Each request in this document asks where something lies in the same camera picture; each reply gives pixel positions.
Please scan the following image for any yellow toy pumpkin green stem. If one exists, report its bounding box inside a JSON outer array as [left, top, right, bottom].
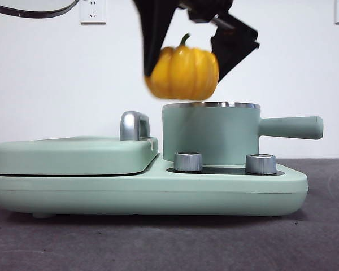
[[144, 33, 220, 101]]

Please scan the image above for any green breakfast machine base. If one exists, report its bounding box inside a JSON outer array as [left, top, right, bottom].
[[0, 158, 309, 220]]

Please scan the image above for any green griddle cover silver handle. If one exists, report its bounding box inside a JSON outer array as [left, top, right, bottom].
[[0, 111, 159, 176]]

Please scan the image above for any green pot with side handle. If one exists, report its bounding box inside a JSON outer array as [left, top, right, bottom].
[[161, 101, 324, 167]]

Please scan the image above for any silver control knob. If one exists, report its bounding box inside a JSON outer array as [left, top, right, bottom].
[[173, 151, 203, 172], [245, 154, 277, 174]]

